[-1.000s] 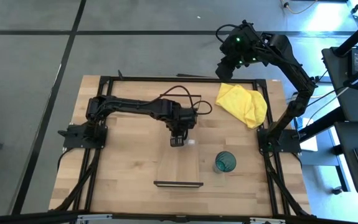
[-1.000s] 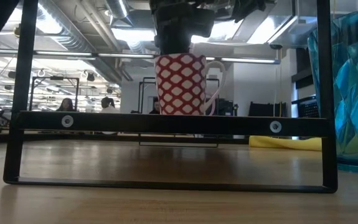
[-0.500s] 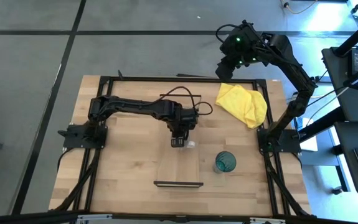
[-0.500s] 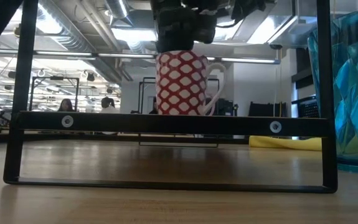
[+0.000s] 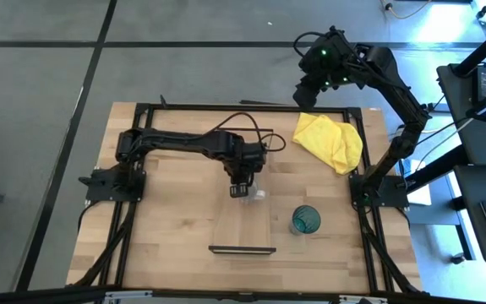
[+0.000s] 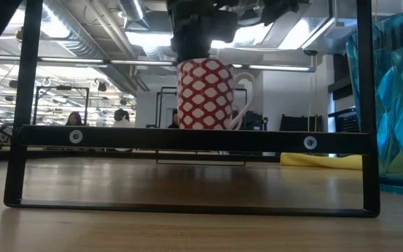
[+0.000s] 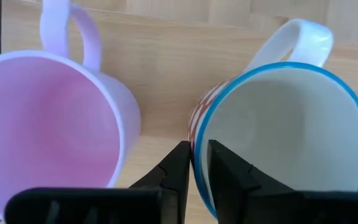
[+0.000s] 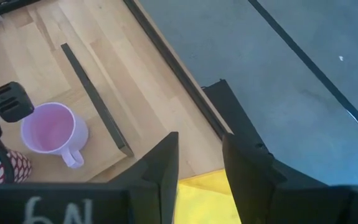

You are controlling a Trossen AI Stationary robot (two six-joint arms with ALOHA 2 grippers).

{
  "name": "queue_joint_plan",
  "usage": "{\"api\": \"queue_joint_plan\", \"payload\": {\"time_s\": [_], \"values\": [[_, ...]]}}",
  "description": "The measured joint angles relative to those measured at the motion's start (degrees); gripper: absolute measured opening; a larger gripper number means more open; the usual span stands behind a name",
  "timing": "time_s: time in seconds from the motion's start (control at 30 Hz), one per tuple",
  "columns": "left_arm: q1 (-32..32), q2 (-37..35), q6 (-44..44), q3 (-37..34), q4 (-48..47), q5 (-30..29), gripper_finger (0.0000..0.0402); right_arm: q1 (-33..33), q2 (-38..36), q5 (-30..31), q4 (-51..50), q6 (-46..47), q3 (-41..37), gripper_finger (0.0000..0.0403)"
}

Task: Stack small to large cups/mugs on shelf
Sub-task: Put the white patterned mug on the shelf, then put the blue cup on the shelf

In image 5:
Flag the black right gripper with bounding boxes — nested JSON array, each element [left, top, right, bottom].
[[292, 25, 360, 109]]

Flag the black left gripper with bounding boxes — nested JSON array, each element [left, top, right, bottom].
[[221, 141, 268, 199]]

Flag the white mug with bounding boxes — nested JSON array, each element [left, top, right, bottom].
[[238, 182, 268, 206]]

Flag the wooden shelf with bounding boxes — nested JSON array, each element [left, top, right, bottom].
[[207, 126, 277, 256]]

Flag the yellow cloth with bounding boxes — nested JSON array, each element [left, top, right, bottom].
[[292, 111, 364, 176]]

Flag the teal glass cup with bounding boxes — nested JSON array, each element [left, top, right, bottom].
[[288, 204, 322, 236]]

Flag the black diagonal pole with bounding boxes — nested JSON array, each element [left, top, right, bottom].
[[453, 16, 486, 78]]

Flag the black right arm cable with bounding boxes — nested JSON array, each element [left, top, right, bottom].
[[292, 30, 325, 59]]

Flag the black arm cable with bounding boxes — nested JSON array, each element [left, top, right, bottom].
[[202, 111, 287, 153], [292, 30, 325, 59]]

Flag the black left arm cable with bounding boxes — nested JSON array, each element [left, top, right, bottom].
[[202, 111, 287, 153]]

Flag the black metal table frame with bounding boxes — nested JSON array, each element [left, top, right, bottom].
[[67, 95, 432, 296]]

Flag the yellow floor cable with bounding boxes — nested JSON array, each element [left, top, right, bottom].
[[380, 0, 433, 20]]

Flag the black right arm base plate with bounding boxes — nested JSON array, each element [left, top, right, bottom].
[[349, 174, 409, 209]]

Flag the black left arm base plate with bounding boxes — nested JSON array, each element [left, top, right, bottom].
[[78, 166, 147, 204]]

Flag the black camera rig bar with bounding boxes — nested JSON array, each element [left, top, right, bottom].
[[0, 285, 486, 304]]

